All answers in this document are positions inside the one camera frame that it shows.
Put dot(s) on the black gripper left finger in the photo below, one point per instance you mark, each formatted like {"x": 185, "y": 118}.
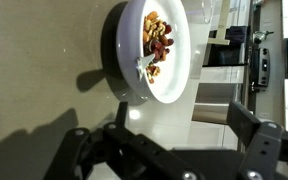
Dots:
{"x": 117, "y": 156}

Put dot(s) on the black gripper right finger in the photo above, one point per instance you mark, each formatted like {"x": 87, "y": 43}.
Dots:
{"x": 264, "y": 146}

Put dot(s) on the metal spoon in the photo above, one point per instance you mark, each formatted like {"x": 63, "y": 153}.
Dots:
{"x": 144, "y": 63}

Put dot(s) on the mixed nuts and dried fruit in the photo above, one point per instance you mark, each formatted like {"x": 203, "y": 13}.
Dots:
{"x": 155, "y": 31}

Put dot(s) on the white ceramic bowl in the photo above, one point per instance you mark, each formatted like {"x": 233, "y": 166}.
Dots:
{"x": 175, "y": 73}

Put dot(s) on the white lower kitchen cabinets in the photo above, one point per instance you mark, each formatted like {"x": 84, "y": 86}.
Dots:
{"x": 207, "y": 136}

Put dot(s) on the stainless steel dishwasher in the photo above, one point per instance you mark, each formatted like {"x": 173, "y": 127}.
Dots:
{"x": 217, "y": 106}

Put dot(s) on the narrow white cabinet door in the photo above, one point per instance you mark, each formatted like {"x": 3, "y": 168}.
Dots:
{"x": 220, "y": 75}

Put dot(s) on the black and steel stove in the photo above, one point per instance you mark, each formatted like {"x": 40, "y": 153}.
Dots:
{"x": 227, "y": 50}

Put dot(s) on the wooden chair back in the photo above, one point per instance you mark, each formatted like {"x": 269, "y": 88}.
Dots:
{"x": 221, "y": 26}

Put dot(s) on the clear drinking glass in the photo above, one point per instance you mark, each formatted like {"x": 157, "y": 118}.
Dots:
{"x": 210, "y": 11}

